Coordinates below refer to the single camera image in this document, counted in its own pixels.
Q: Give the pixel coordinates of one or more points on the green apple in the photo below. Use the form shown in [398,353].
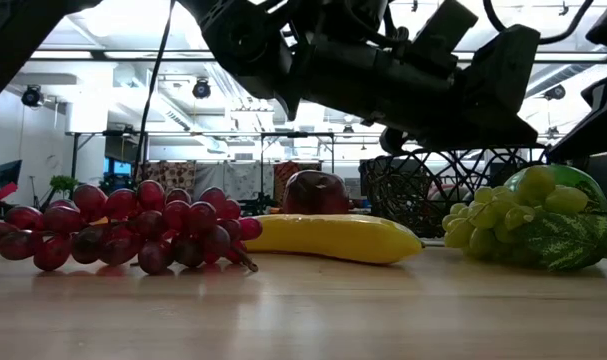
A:
[575,175]

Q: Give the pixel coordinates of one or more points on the lit computer monitor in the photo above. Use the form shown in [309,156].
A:
[117,170]

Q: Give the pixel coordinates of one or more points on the long ceiling light bar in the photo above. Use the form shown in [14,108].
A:
[68,54]

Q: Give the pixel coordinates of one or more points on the dark red apple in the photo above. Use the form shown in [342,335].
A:
[315,195]

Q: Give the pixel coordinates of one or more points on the yellow banana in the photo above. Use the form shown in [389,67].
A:
[333,239]

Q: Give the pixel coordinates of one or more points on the red grape bunch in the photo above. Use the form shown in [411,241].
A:
[120,235]

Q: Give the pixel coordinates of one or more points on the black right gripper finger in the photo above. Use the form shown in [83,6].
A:
[593,137]
[605,97]

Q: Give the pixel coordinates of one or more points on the green grape bunch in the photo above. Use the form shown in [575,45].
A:
[488,215]

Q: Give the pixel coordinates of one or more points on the dark computer monitor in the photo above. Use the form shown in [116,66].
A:
[9,175]

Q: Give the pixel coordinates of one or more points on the red object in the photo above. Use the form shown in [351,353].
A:
[3,192]

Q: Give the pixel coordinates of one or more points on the black metal rack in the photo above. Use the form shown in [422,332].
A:
[261,150]

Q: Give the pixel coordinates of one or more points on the black ceiling spotlight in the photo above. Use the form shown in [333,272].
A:
[555,92]
[31,96]
[201,89]

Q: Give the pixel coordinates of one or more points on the green potted plant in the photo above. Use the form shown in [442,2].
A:
[64,184]

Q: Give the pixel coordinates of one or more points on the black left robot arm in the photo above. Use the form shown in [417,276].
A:
[363,75]

